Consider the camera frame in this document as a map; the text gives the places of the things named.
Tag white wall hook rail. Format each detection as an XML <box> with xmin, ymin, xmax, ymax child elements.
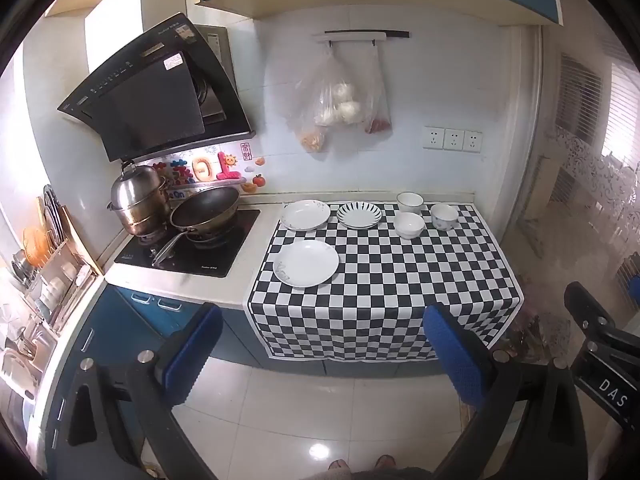
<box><xmin>312</xmin><ymin>30</ymin><xmax>411</xmax><ymax>47</ymax></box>

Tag white bowl with dark rim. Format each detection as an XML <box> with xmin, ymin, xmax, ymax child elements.
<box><xmin>397</xmin><ymin>191</ymin><xmax>426</xmax><ymax>214</ymax></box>

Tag blue lower cabinet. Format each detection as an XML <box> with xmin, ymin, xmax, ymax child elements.
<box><xmin>47</xmin><ymin>282</ymin><xmax>441</xmax><ymax>461</ymax></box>

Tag black range hood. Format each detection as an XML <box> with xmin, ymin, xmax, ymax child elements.
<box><xmin>57</xmin><ymin>12</ymin><xmax>256</xmax><ymax>163</ymax></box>

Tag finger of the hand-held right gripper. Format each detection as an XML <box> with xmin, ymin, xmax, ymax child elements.
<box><xmin>564</xmin><ymin>281</ymin><xmax>621</xmax><ymax>341</ymax></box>

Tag orange plastic strainer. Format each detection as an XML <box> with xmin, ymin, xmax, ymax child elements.
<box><xmin>22</xmin><ymin>226</ymin><xmax>52</xmax><ymax>267</ymax></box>

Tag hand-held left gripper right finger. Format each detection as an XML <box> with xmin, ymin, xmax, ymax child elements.
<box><xmin>422</xmin><ymin>302</ymin><xmax>591</xmax><ymax>480</ymax></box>

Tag colourful wall stickers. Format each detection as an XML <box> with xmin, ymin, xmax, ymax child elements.
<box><xmin>150</xmin><ymin>142</ymin><xmax>268</xmax><ymax>197</ymax></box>

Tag striped rim plate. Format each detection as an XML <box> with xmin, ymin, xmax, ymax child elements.
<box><xmin>336</xmin><ymin>201</ymin><xmax>383</xmax><ymax>230</ymax></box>

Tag metal dish rack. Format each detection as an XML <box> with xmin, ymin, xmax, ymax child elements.
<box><xmin>10</xmin><ymin>240</ymin><xmax>97</xmax><ymax>333</ymax></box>

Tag black gas stove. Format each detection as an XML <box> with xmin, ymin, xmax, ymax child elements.
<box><xmin>114</xmin><ymin>208</ymin><xmax>262</xmax><ymax>278</ymax></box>

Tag large white plate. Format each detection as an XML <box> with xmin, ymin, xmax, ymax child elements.
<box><xmin>272</xmin><ymin>240</ymin><xmax>341</xmax><ymax>288</ymax></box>

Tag clear bag with white buns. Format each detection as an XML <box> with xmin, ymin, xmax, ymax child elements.
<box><xmin>285</xmin><ymin>47</ymin><xmax>386</xmax><ymax>128</ymax></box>

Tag clear bag with red food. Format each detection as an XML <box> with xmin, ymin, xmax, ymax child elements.
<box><xmin>364</xmin><ymin>52</ymin><xmax>394</xmax><ymax>136</ymax></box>

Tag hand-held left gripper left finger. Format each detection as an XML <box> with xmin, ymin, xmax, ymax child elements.
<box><xmin>62</xmin><ymin>302</ymin><xmax>224</xmax><ymax>480</ymax></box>

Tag wooden cutting board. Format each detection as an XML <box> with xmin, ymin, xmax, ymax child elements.
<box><xmin>59</xmin><ymin>204</ymin><xmax>107</xmax><ymax>277</ymax></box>

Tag stainless steel steamer pot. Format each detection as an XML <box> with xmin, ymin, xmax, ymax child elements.
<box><xmin>106</xmin><ymin>160</ymin><xmax>171</xmax><ymax>238</ymax></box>

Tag plain white bowl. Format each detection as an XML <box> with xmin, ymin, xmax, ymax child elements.
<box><xmin>393</xmin><ymin>211</ymin><xmax>426</xmax><ymax>240</ymax></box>

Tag white hood chimney cover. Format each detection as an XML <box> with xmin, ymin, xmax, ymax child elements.
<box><xmin>84</xmin><ymin>0</ymin><xmax>190</xmax><ymax>61</ymax></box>

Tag white floral bowl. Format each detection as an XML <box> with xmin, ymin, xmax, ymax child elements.
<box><xmin>430</xmin><ymin>203</ymin><xmax>459</xmax><ymax>231</ymax></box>

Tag window with blinds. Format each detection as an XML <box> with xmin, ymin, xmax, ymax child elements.
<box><xmin>552</xmin><ymin>25</ymin><xmax>640</xmax><ymax>161</ymax></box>

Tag stainless steel sink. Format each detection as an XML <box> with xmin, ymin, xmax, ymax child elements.
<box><xmin>0</xmin><ymin>327</ymin><xmax>57</xmax><ymax>413</ymax></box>

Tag dark wok with handle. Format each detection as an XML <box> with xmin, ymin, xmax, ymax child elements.
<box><xmin>151</xmin><ymin>186</ymin><xmax>241</xmax><ymax>267</ymax></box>

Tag clear bag with orange food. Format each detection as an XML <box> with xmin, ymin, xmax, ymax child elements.
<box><xmin>297</xmin><ymin>122</ymin><xmax>332</xmax><ymax>154</ymax></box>

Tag white floral plate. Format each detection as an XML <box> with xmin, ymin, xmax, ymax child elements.
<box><xmin>280</xmin><ymin>199</ymin><xmax>332</xmax><ymax>232</ymax></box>

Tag black white checkered cloth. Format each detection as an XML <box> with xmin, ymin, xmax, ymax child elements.
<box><xmin>243</xmin><ymin>202</ymin><xmax>526</xmax><ymax>363</ymax></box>

